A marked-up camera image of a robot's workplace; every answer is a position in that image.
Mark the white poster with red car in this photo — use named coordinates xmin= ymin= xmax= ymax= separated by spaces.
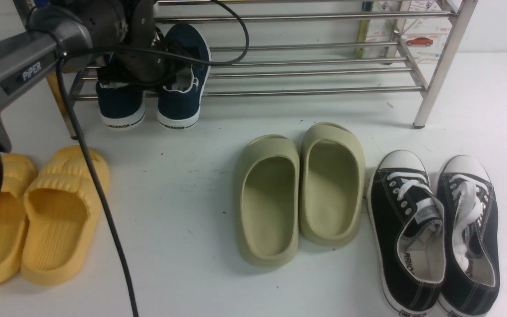
xmin=358 ymin=0 xmax=451 ymax=64

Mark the navy canvas shoe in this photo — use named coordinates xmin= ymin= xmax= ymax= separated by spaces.
xmin=156 ymin=24 xmax=212 ymax=130
xmin=96 ymin=80 xmax=146 ymax=132

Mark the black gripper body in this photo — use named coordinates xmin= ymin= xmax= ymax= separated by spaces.
xmin=99 ymin=0 xmax=192 ymax=88

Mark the left yellow slipper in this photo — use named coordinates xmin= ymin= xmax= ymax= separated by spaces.
xmin=0 ymin=153 xmax=37 ymax=284

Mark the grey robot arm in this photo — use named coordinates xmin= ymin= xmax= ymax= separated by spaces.
xmin=0 ymin=0 xmax=189 ymax=191

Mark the left black canvas sneaker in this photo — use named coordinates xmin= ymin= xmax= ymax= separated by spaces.
xmin=367 ymin=150 xmax=445 ymax=317

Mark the black canvas sneaker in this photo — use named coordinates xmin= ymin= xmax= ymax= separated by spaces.
xmin=436 ymin=155 xmax=500 ymax=317
xmin=367 ymin=150 xmax=445 ymax=317

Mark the stainless steel shoe rack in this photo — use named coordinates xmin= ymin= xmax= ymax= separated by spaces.
xmin=14 ymin=0 xmax=478 ymax=140

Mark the right yellow slipper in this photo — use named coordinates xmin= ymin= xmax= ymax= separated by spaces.
xmin=21 ymin=146 xmax=103 ymax=286

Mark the left beige slipper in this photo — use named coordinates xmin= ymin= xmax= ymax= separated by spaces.
xmin=233 ymin=134 xmax=300 ymax=269

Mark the beige slipper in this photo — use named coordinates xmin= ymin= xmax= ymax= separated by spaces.
xmin=299 ymin=122 xmax=366 ymax=247
xmin=233 ymin=134 xmax=300 ymax=269

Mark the right beige slipper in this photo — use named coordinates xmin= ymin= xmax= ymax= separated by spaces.
xmin=299 ymin=122 xmax=366 ymax=247

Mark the yellow slipper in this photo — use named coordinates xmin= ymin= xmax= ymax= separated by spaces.
xmin=21 ymin=146 xmax=103 ymax=286
xmin=0 ymin=153 xmax=37 ymax=284

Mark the black cable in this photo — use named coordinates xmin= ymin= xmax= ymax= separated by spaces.
xmin=25 ymin=0 xmax=250 ymax=317

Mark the right black canvas sneaker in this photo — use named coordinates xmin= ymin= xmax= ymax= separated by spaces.
xmin=436 ymin=155 xmax=500 ymax=317

